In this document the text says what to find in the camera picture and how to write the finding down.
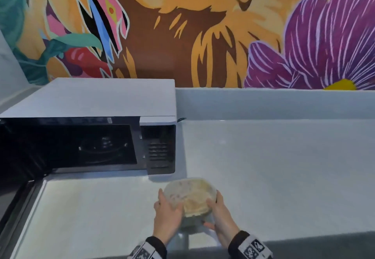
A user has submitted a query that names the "person's left hand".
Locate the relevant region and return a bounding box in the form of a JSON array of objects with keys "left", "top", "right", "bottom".
[{"left": 153, "top": 188, "right": 184, "bottom": 245}]

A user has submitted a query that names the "person's right hand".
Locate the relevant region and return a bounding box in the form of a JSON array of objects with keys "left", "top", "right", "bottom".
[{"left": 203, "top": 190, "right": 240, "bottom": 249}]

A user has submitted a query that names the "clear plastic food container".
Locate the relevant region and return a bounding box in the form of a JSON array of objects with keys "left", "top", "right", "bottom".
[{"left": 163, "top": 178, "right": 217, "bottom": 229}]

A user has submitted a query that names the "beige cooked food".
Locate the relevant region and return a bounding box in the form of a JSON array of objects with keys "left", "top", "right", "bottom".
[{"left": 167, "top": 180, "right": 216, "bottom": 217}]

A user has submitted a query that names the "black white marker wristband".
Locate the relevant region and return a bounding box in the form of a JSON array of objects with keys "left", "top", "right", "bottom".
[
  {"left": 238, "top": 234, "right": 273, "bottom": 259},
  {"left": 127, "top": 241, "right": 163, "bottom": 259}
]

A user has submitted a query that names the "glass microwave turntable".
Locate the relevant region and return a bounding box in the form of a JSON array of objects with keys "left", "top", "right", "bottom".
[{"left": 77, "top": 136, "right": 129, "bottom": 163}]

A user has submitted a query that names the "white black microwave oven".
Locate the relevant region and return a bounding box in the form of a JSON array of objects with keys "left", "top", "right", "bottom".
[{"left": 0, "top": 77, "right": 178, "bottom": 181}]

